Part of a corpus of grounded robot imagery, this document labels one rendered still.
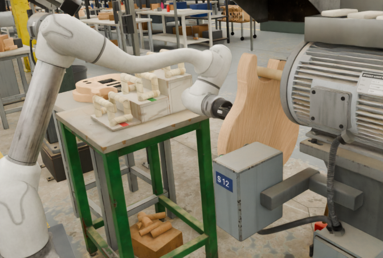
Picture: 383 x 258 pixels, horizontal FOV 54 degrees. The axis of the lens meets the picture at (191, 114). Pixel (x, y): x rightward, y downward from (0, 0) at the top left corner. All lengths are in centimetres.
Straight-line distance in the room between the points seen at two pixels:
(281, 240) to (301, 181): 149
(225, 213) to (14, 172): 79
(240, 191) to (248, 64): 40
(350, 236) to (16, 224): 96
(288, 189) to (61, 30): 80
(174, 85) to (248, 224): 100
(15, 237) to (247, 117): 81
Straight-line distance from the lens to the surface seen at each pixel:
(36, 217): 134
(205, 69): 147
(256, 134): 124
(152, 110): 180
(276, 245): 246
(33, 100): 143
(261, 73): 122
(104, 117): 191
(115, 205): 173
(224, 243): 247
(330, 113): 93
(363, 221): 105
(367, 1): 109
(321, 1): 112
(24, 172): 147
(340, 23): 96
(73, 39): 124
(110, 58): 129
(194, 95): 149
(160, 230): 234
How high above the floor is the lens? 155
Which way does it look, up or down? 20 degrees down
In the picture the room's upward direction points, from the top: 5 degrees counter-clockwise
